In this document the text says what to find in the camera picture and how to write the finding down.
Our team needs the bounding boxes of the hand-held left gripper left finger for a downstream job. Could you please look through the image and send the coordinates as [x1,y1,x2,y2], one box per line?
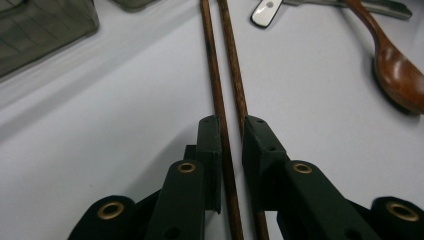
[145,114,223,240]

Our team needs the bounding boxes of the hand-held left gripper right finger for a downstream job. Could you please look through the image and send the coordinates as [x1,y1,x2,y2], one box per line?
[242,115,381,240]

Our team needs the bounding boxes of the brown wooden chopstick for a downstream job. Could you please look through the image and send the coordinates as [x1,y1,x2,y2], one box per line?
[216,0,270,240]
[199,0,245,240]

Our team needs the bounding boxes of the brown wooden spoon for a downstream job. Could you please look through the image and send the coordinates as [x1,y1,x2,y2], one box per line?
[343,0,424,116]

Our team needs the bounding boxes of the steel table knife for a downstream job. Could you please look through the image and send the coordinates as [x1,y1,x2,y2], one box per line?
[283,0,413,20]

